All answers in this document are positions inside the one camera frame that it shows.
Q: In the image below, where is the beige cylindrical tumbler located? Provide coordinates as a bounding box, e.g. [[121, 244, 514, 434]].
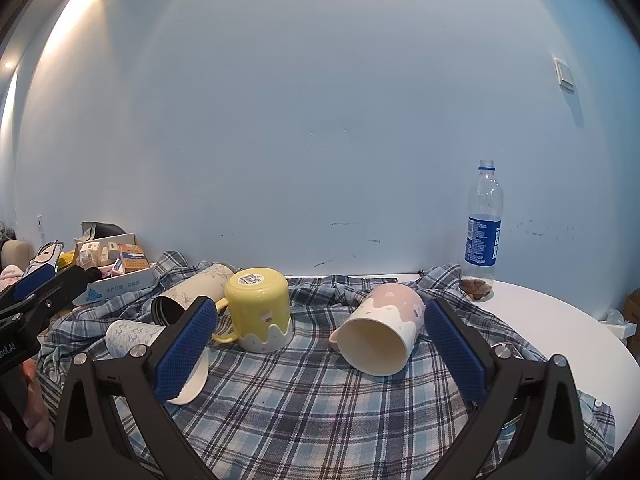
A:
[[151, 263, 233, 326]]

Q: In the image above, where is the yellow ceramic mug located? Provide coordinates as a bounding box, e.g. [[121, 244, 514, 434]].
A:
[[213, 268, 294, 354]]

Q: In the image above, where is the white object with bulb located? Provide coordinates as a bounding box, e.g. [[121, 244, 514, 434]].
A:
[[600, 309, 637, 344]]

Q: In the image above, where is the person's hand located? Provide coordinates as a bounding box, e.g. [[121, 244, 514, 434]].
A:
[[21, 359, 54, 453]]

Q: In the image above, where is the pink and cream mug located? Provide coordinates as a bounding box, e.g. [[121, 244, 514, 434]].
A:
[[329, 283, 425, 377]]

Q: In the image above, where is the brown cardboard box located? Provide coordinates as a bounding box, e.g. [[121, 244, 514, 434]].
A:
[[622, 288, 640, 358]]

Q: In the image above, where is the clear plastic water bottle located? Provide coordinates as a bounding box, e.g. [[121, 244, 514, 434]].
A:
[[461, 159, 503, 284]]

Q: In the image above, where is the white wall switch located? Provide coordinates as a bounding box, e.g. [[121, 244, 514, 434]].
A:
[[552, 58, 576, 93]]

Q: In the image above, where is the cartoon printed card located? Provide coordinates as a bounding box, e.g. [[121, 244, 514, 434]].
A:
[[24, 240, 64, 275]]

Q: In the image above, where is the brown snack under bottle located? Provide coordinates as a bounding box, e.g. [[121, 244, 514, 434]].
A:
[[459, 278, 492, 301]]

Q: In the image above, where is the white cardboard box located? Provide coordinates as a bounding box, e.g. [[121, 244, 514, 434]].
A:
[[73, 233, 157, 307]]

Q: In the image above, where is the blue plaid shirt cloth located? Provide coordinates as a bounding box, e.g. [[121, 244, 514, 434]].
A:
[[35, 252, 616, 479]]

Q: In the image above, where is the white paper cup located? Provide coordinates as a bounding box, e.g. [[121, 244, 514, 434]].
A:
[[105, 320, 209, 405]]

